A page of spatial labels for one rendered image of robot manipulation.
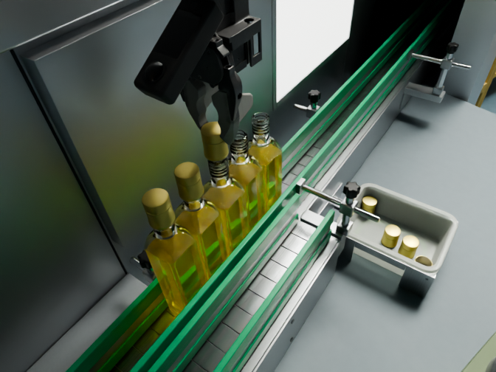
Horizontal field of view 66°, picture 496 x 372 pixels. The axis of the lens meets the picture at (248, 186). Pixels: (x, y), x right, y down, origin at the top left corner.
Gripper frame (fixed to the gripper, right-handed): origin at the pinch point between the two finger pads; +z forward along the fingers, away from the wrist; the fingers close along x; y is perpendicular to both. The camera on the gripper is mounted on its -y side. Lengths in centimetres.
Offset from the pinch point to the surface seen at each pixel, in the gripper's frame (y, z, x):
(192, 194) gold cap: -6.8, 5.3, -1.1
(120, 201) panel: -10.5, 11.4, 12.0
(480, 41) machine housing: 102, 24, -18
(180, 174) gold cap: -6.9, 2.3, 0.2
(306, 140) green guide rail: 35.4, 26.8, 4.1
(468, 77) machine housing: 102, 36, -19
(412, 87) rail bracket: 81, 33, -7
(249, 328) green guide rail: -12.0, 21.9, -13.4
